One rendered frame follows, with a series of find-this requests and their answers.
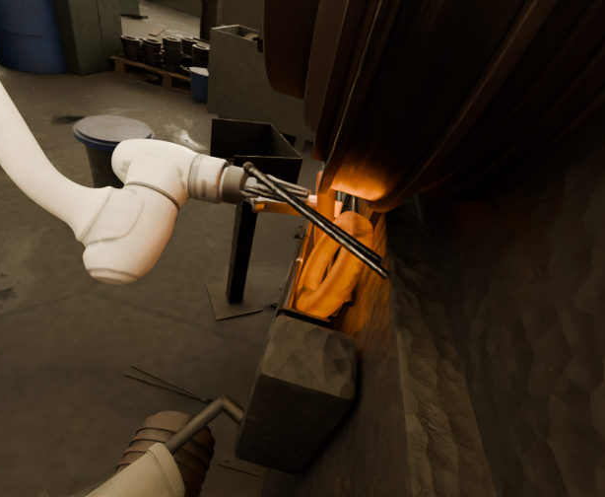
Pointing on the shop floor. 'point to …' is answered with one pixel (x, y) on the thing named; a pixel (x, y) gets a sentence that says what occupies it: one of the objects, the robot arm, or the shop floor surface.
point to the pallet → (161, 59)
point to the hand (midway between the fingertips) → (323, 206)
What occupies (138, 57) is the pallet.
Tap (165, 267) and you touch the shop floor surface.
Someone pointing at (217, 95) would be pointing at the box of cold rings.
